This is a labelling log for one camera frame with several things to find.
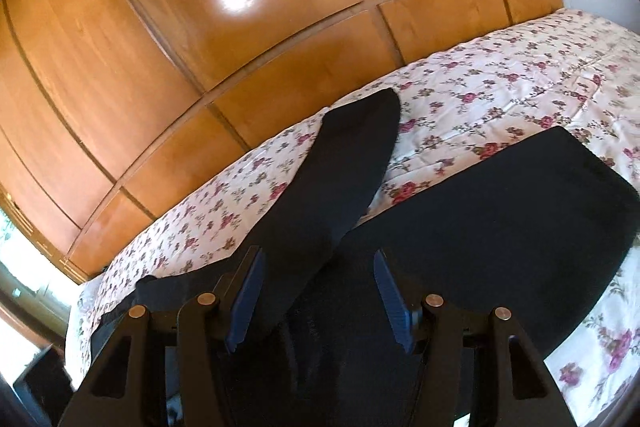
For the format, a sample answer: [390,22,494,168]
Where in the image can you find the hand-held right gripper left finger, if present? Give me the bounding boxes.
[57,246,266,427]

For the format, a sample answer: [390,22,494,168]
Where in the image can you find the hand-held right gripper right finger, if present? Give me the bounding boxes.
[372,249,583,427]

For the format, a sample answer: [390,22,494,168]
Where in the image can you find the black pants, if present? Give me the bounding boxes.
[87,88,640,427]

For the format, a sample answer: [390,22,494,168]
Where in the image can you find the bright window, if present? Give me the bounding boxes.
[0,202,76,348]

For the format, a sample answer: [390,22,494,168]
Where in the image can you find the floral bedspread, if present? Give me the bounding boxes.
[65,7,640,408]

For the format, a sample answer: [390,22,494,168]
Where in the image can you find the wooden wardrobe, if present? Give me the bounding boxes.
[0,0,566,280]

